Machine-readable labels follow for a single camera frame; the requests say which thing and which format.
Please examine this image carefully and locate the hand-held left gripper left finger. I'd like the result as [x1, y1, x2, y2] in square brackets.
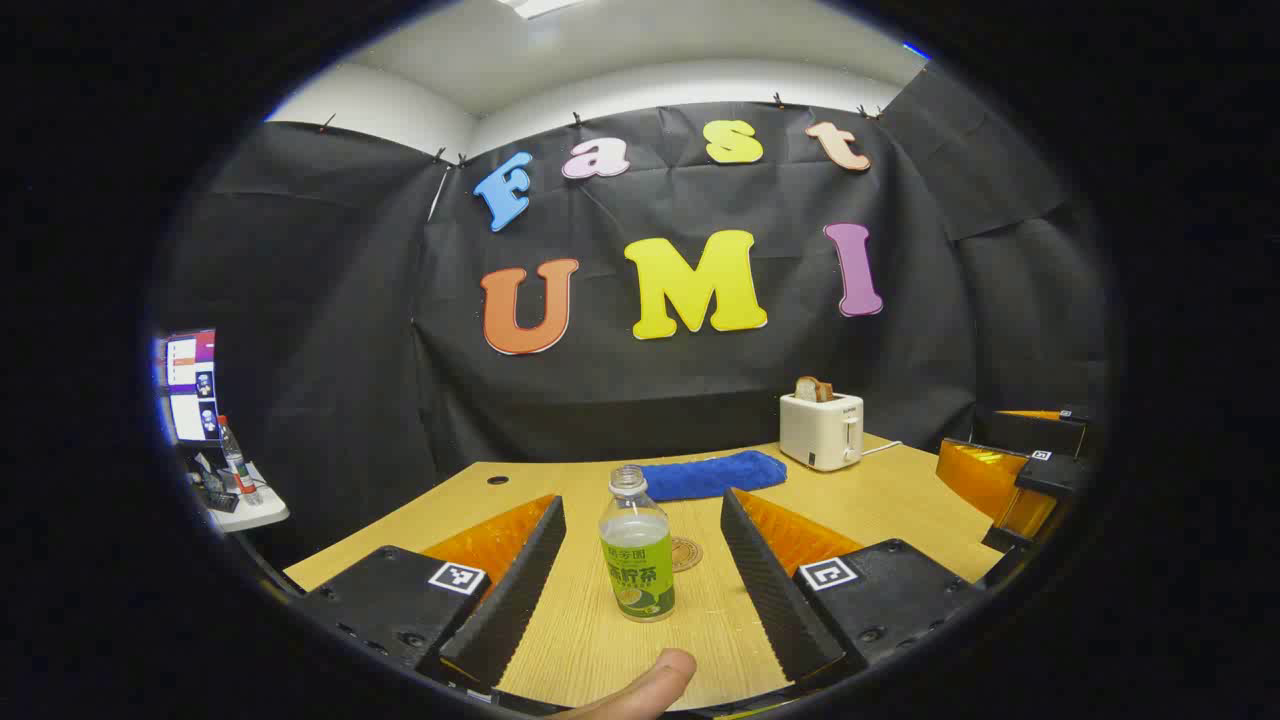
[290, 493, 568, 701]

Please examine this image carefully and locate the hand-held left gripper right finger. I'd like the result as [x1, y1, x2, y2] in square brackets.
[720, 487, 991, 686]

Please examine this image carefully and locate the green label water bottle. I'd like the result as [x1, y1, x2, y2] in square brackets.
[598, 465, 677, 623]

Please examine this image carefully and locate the small clear plastic bottle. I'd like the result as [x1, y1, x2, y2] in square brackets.
[217, 415, 263, 506]

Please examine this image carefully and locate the blue towel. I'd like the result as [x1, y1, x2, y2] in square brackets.
[638, 450, 789, 503]

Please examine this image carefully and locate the white toaster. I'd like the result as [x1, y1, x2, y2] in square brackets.
[779, 392, 865, 472]

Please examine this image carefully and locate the black backdrop cloth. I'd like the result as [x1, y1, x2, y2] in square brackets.
[150, 62, 1113, 561]

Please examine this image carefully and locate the white side table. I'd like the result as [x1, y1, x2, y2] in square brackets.
[190, 460, 291, 533]

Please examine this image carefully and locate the computer monitor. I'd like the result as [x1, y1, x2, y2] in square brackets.
[155, 328, 223, 446]

